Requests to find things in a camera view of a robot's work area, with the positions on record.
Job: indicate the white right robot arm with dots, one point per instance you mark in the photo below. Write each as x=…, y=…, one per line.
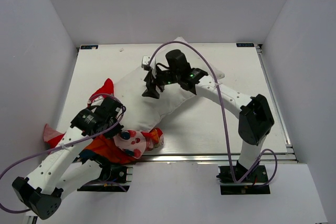
x=255, y=118

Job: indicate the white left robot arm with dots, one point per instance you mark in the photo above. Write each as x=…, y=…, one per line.
x=63, y=170

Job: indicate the blue left corner sticker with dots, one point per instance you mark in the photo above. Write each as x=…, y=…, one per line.
x=88, y=47

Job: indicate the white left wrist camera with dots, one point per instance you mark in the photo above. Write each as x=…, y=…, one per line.
x=96, y=101

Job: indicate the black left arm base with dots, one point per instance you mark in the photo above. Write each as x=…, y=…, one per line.
x=113, y=177

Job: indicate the blue right corner sticker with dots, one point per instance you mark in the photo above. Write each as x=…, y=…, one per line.
x=242, y=44

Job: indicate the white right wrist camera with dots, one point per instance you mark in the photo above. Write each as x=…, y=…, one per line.
x=148, y=63

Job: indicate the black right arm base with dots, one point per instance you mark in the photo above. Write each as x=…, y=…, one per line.
x=253, y=184

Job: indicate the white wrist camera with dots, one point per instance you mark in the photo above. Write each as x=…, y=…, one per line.
x=148, y=63
x=96, y=101

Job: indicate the blue corner sticker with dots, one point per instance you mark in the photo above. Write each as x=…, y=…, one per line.
x=88, y=47
x=242, y=44

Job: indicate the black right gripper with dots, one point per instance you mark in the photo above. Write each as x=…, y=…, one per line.
x=150, y=91

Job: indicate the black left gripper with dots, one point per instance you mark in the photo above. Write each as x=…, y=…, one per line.
x=114, y=118

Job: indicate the red patterned pillowcase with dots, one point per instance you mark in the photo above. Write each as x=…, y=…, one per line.
x=125, y=148

